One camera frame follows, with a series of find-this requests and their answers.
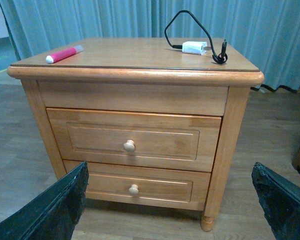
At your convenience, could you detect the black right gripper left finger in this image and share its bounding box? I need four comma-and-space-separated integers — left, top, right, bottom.
0, 162, 89, 240

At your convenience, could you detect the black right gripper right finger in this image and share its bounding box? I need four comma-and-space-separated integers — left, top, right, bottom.
251, 162, 300, 240

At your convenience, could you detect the wooden drawer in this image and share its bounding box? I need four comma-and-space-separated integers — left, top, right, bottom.
63, 159, 212, 211
47, 108, 221, 172

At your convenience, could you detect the pink marker with white cap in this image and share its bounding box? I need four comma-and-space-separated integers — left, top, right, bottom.
45, 45, 84, 64

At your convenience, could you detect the wooden nightstand cabinet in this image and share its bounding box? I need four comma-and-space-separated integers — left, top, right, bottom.
7, 38, 264, 232

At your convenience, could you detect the grey pleated curtain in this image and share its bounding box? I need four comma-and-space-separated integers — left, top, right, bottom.
0, 0, 300, 90

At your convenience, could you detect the white USB charger adapter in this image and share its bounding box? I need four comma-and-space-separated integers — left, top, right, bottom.
181, 41, 211, 55

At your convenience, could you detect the black USB cable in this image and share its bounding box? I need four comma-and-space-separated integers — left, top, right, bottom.
164, 9, 228, 65

